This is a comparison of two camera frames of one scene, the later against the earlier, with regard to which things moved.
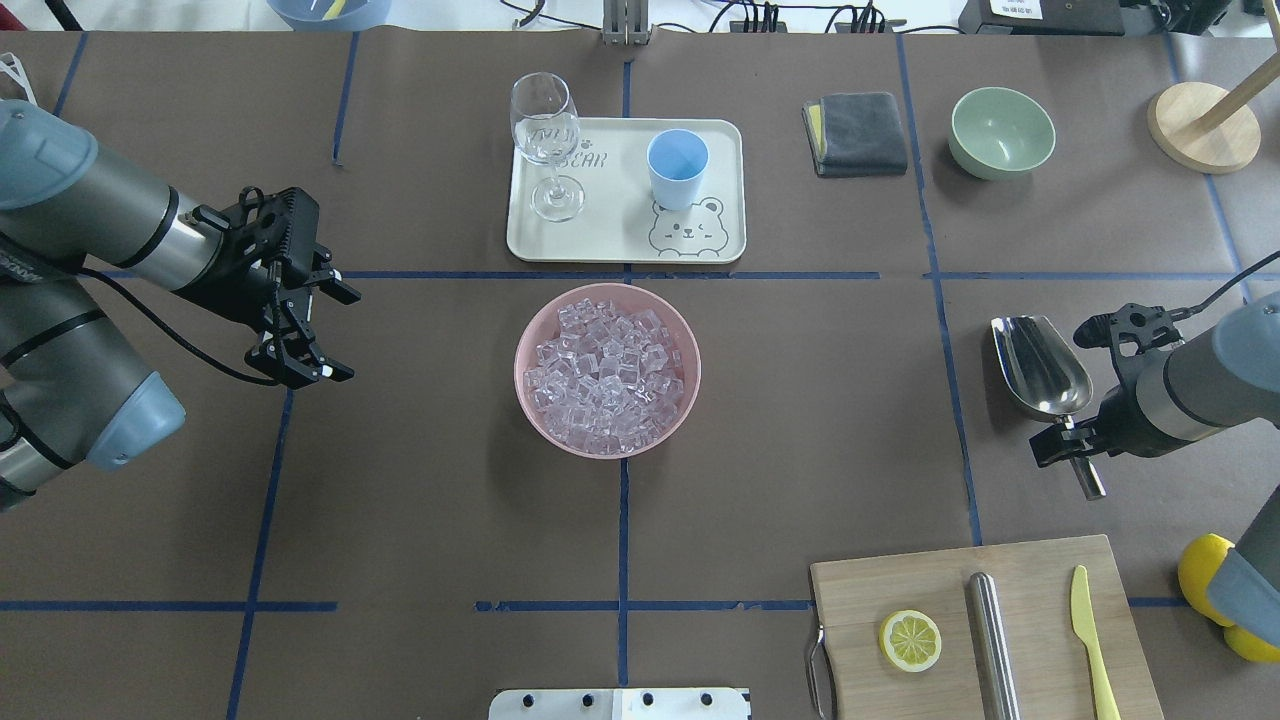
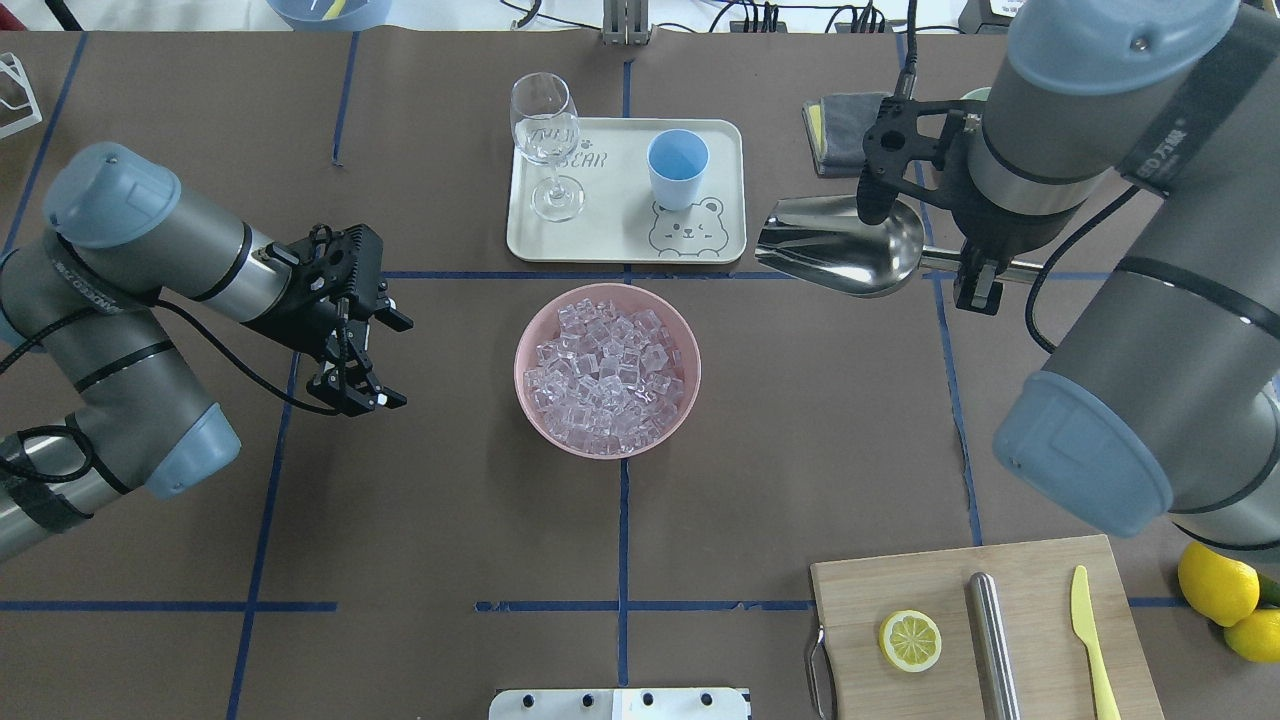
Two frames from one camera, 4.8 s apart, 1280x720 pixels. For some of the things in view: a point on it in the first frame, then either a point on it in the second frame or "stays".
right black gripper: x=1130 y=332 -> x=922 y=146
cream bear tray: x=619 y=222 stays
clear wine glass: x=546 y=130 stays
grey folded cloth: x=856 y=134 stays
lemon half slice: x=910 y=640 stays
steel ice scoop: x=1043 y=379 -> x=829 y=246
